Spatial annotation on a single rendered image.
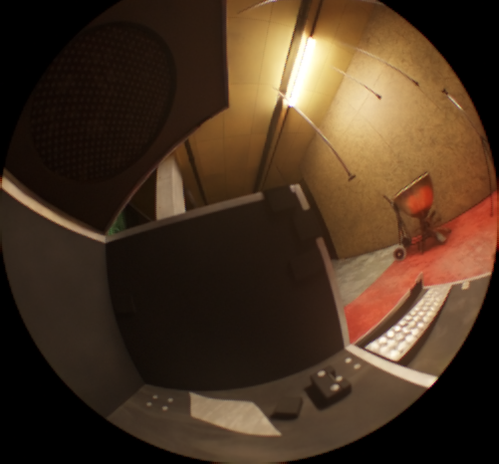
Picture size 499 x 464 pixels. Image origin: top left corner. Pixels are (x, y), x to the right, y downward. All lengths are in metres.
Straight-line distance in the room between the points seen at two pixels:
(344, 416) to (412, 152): 2.91
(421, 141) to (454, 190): 0.87
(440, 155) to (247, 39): 3.17
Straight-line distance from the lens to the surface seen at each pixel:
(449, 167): 2.84
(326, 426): 0.55
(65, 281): 0.70
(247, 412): 0.64
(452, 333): 0.94
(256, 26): 2.70
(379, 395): 0.59
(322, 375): 0.60
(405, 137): 2.96
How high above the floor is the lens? 0.69
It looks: 20 degrees up
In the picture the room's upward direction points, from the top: 18 degrees counter-clockwise
